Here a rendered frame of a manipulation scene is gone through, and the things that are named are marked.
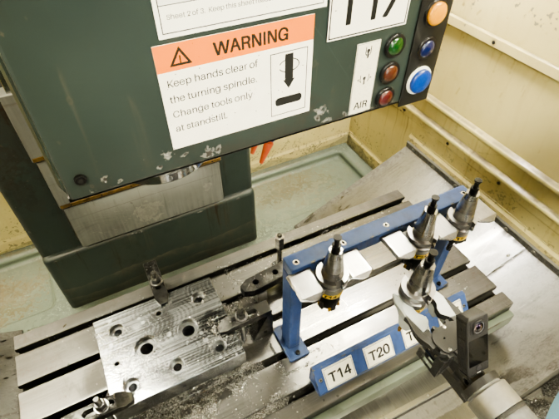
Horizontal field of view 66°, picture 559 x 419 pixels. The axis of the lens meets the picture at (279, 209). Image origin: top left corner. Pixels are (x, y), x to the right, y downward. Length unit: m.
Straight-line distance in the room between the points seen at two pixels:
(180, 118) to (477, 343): 0.59
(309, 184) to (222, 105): 1.54
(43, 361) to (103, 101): 0.92
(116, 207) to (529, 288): 1.24
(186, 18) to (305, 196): 1.56
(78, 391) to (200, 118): 0.85
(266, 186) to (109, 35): 1.61
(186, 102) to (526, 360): 1.22
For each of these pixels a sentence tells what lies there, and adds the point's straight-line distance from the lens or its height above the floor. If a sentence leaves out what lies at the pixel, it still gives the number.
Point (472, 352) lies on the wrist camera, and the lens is 0.81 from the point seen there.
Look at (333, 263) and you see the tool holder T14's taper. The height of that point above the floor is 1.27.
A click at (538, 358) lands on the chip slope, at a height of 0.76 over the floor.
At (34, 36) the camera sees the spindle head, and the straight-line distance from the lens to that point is 0.38.
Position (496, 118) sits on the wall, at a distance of 1.47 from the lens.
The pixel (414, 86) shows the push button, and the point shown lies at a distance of 0.56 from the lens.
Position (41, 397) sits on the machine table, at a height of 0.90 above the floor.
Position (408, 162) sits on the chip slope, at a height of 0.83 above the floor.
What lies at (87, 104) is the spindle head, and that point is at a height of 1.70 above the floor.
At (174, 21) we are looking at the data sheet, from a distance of 0.39.
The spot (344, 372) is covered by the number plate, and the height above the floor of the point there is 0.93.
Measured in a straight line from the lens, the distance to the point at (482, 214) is 1.04.
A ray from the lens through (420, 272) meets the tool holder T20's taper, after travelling 0.80.
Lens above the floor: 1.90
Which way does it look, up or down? 46 degrees down
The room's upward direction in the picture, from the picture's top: straight up
